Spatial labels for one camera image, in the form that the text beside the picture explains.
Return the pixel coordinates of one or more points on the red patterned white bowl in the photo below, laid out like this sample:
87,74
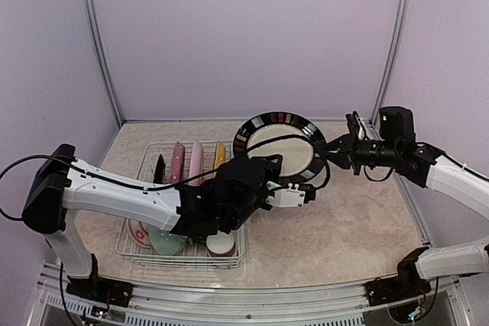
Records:
139,234

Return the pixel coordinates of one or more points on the black striped rim plate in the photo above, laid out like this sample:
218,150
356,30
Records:
300,161

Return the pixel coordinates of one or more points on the dark pink dotted plate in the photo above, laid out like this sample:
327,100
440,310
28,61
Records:
177,163

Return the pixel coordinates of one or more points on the small black plate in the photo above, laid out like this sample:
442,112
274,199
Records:
159,170

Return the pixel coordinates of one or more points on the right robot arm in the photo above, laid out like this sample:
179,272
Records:
428,167

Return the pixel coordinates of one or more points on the left aluminium corner post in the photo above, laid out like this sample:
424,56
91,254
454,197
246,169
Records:
98,46

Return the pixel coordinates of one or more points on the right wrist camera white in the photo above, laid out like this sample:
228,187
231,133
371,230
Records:
356,126

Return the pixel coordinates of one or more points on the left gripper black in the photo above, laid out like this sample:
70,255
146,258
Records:
273,169

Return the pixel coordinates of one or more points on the right aluminium corner post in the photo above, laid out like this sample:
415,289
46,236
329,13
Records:
392,52

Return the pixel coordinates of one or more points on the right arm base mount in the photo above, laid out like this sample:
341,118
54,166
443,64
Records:
393,289

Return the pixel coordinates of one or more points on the aluminium front rail frame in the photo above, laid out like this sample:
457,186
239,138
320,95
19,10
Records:
156,304

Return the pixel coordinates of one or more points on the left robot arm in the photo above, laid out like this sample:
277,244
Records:
64,183

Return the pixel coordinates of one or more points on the aluminium corner post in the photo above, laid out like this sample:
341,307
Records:
98,46
392,52

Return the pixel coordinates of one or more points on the yellow polka dot plate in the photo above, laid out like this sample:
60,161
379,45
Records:
219,157

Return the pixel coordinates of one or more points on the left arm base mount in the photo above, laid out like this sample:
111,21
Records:
102,290

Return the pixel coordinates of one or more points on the brown cup white base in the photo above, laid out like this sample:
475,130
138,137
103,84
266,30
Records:
220,245

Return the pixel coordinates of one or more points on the light green ceramic bowl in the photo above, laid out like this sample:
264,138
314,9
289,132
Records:
165,243

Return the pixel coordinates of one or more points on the light pink plate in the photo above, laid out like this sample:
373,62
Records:
196,164

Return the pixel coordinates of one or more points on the white wire dish rack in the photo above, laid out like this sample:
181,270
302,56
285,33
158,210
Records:
189,257

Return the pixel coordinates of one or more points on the dark green mug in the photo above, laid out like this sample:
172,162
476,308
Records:
196,241

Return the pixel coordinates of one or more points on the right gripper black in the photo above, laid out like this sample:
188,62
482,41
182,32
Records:
343,157

